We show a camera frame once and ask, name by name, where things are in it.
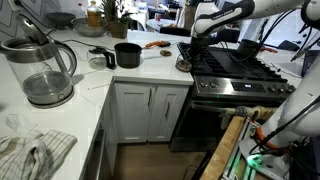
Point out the silver stove knob upper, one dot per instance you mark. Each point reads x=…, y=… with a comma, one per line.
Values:
x=203, y=84

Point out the stainless steel gas stove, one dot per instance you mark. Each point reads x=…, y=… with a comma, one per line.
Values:
x=207, y=112

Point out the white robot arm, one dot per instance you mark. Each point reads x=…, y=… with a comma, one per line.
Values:
x=209, y=18

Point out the white cabinet with handle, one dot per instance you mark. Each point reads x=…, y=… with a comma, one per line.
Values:
x=147, y=112

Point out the potted green plant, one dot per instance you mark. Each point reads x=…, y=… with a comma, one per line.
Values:
x=118, y=19

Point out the oil bottle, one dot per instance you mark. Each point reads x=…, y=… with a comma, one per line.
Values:
x=94, y=18

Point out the silver stove knob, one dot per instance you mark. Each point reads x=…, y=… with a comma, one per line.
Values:
x=203, y=84
x=213, y=84

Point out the silver stove knob lower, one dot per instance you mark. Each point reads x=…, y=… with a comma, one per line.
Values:
x=213, y=84

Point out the small glass coffee pot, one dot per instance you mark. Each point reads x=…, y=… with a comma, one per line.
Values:
x=99, y=59

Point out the striped dish towel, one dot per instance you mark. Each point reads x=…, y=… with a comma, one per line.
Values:
x=35, y=157

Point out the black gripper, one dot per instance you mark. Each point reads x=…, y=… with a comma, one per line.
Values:
x=196, y=44

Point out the coaster on counter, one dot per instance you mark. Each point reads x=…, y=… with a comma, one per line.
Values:
x=165, y=53

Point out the small black saucepan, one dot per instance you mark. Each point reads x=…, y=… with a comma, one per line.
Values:
x=128, y=55

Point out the glass electric kettle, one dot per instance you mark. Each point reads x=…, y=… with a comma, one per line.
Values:
x=42, y=66

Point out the grey pot orange handle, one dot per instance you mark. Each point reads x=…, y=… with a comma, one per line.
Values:
x=249, y=48

